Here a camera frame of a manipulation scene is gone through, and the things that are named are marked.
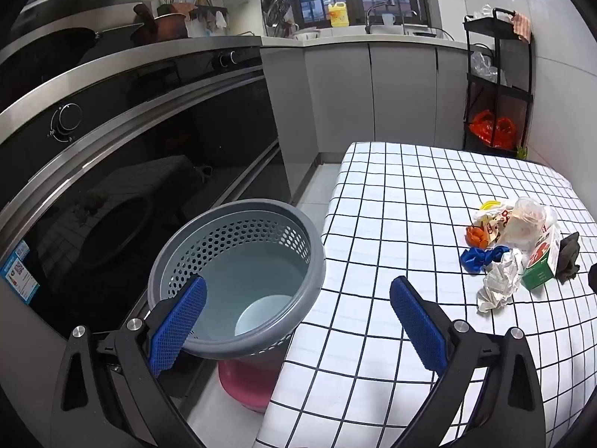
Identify yellow detergent bottle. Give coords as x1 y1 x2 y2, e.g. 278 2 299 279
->
328 2 350 28

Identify grey perforated plastic basket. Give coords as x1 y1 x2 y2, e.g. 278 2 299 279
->
147 199 326 361

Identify white red snack wrapper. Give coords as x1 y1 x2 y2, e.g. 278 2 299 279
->
473 205 518 246

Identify black metal shelf cart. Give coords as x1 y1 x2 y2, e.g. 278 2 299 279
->
463 8 535 157

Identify green white carton box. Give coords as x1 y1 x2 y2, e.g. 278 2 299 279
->
521 226 563 290

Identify blue wrapper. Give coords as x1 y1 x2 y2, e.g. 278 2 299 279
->
460 245 512 274

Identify large black oven knob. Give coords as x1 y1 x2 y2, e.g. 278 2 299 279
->
48 103 84 143

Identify wall utensil rack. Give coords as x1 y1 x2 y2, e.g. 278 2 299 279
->
157 0 230 29

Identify black cloth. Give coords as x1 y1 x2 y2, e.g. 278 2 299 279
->
557 232 582 282

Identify red plastic bag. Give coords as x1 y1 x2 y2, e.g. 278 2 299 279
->
469 109 518 148

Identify clear plastic bag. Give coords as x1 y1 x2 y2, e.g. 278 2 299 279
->
501 198 560 253

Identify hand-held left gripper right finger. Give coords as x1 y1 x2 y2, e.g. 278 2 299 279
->
387 276 546 448

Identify white paper ball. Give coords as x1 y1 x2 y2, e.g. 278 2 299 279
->
476 247 527 314

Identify grey kitchen cabinets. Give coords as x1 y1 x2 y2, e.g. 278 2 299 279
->
259 40 469 187

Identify blue energy label sticker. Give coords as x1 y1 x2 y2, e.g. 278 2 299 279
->
0 240 41 296

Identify black glass built-in oven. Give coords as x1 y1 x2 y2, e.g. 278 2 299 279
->
0 44 299 339

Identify transparent bag on cart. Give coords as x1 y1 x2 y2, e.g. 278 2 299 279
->
470 51 507 86

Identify desk fan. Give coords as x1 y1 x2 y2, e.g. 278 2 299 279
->
260 0 298 38

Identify checkered brown cloth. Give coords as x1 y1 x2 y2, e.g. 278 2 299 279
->
510 11 533 41

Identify clear plastic cup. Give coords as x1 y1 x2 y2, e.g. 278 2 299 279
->
506 197 547 249

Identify copper brown pot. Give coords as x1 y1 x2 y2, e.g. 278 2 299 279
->
131 4 190 44

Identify orange peel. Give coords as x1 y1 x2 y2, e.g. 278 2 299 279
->
465 225 490 248

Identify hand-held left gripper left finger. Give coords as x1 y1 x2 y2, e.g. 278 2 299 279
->
50 275 215 448

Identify steel kitchen faucet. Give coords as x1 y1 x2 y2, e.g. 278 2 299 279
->
365 0 397 35

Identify white black checkered tablecloth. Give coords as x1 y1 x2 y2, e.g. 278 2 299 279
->
259 141 597 448

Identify pink plastic basin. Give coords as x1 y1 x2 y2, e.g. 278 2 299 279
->
218 358 281 414

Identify black wok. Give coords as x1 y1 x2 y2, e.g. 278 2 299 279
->
25 23 145 65

